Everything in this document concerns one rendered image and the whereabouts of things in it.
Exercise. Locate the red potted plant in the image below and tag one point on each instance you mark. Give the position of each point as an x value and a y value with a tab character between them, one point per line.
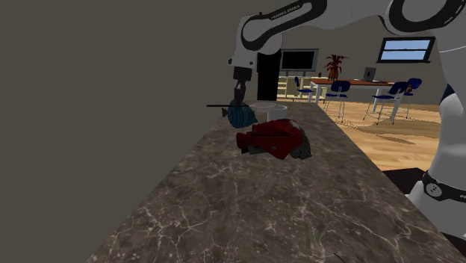
335	65

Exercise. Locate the white plate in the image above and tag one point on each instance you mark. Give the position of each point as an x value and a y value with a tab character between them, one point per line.
263	105

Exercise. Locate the pale low shelf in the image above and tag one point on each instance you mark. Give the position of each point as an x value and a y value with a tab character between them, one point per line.
287	87

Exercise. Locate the white table with wooden top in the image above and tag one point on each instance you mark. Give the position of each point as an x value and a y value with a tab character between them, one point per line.
358	84

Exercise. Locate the blue chair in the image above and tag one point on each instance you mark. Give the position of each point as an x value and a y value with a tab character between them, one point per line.
414	83
303	90
395	89
340	87

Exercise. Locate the blue ribbed bowl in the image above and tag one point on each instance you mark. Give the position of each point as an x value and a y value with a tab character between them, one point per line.
241	117

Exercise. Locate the brown rug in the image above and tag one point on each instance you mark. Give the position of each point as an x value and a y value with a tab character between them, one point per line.
407	128

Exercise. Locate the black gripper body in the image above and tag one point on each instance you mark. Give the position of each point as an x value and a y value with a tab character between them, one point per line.
242	74

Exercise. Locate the black framed window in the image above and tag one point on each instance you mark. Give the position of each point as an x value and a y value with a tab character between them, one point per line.
406	50

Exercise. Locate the white cup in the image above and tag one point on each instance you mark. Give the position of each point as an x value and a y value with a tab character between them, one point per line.
277	113

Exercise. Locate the grey laptop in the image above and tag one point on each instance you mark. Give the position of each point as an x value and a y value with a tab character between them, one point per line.
369	74

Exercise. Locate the red toy vehicle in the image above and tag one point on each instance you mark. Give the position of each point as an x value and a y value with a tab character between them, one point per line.
273	136

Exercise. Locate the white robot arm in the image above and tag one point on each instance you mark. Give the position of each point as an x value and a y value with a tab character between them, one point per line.
451	138

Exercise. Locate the black door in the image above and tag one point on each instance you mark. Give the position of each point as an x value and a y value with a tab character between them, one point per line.
268	78

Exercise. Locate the grey framed television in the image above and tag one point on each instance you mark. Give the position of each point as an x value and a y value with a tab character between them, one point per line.
297	60

